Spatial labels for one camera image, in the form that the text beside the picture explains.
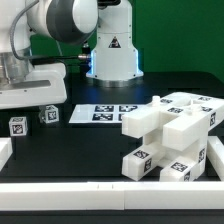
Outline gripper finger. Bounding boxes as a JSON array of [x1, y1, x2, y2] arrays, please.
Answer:
[[38, 105, 46, 123]]

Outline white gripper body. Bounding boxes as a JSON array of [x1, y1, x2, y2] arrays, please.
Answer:
[[0, 63, 67, 109]]

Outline white chair seat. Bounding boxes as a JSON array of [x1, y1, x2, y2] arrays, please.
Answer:
[[143, 92, 224, 182]]

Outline white chair back frame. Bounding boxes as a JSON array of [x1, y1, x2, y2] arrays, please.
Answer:
[[122, 92, 224, 151]]

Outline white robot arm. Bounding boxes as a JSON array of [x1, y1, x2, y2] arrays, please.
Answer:
[[0, 0, 143, 109]]

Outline white tag base sheet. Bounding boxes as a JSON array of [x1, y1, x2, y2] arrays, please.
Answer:
[[69, 104, 143, 124]]

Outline black cables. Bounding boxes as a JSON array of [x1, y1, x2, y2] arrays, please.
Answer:
[[9, 0, 92, 68]]

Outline white left wall block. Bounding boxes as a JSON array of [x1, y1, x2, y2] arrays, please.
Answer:
[[0, 138, 13, 171]]

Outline white wall block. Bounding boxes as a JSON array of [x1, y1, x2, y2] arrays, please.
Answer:
[[0, 138, 13, 171], [207, 136, 224, 182]]

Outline white right wall block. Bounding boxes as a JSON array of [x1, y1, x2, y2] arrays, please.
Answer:
[[207, 136, 224, 182]]

